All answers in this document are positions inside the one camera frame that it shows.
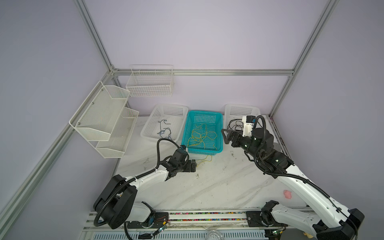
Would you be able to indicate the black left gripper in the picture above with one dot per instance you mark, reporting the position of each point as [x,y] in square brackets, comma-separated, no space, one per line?
[188,168]

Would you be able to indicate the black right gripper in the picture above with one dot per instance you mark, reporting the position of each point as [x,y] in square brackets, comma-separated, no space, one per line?
[236,136]

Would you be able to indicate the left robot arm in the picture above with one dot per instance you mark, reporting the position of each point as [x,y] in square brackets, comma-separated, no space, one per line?
[117,204]

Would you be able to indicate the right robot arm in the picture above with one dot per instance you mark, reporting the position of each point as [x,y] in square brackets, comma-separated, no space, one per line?
[331,220]

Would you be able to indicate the teal plastic basket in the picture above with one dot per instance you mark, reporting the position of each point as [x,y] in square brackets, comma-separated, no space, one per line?
[202,133]

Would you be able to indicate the white plastic basket right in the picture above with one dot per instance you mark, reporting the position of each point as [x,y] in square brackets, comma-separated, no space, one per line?
[234,113]

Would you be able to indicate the white plastic basket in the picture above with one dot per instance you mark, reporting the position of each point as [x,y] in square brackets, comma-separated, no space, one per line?
[234,113]
[165,121]

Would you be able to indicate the white plastic basket left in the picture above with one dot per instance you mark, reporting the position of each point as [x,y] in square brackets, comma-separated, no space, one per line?
[165,121]

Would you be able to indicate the small pink object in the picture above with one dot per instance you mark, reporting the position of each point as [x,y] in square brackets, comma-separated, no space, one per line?
[287,194]

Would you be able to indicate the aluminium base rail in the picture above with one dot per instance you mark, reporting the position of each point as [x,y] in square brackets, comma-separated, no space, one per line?
[191,225]

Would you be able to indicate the white mesh wall shelf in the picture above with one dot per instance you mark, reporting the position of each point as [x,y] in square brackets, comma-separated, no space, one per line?
[105,121]

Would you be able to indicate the white wire wall basket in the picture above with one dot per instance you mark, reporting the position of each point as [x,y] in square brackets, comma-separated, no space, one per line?
[151,81]

